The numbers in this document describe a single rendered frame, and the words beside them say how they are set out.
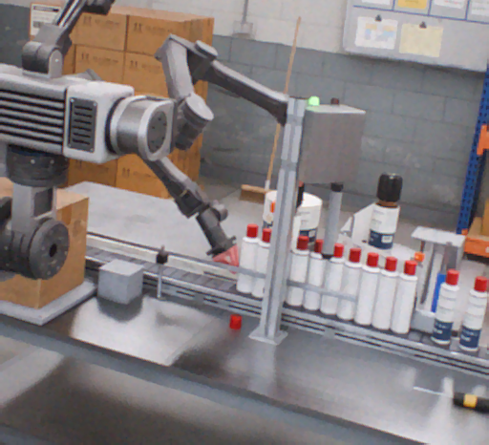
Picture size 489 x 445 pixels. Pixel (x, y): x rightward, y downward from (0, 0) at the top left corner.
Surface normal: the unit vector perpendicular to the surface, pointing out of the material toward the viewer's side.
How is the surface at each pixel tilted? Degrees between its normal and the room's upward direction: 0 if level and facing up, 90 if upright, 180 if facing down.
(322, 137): 90
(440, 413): 0
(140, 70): 90
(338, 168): 90
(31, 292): 90
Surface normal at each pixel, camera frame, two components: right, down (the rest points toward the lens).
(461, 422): 0.11, -0.96
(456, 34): -0.35, 0.22
